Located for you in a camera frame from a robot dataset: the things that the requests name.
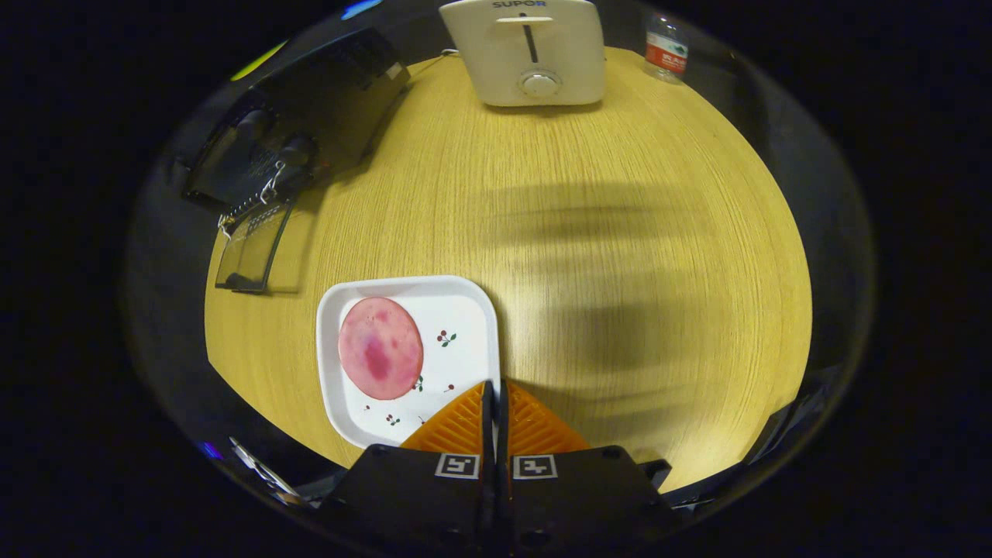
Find white bread toaster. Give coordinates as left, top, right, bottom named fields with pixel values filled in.
left=439, top=0, right=607, bottom=108

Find black toaster oven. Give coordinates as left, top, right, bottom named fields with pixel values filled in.
left=182, top=29, right=412, bottom=295

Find metal oven wire rack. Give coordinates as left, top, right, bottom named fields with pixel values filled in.
left=219, top=159, right=299, bottom=233

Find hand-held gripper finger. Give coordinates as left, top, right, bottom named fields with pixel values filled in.
left=496, top=380, right=675, bottom=558
left=325, top=380, right=497, bottom=558

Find clear plastic water bottle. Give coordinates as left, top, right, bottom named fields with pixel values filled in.
left=645, top=12, right=689, bottom=84

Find white square plate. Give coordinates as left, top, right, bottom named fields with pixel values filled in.
left=315, top=275, right=501, bottom=450

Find pink ham slice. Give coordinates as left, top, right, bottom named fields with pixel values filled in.
left=338, top=297, right=425, bottom=401

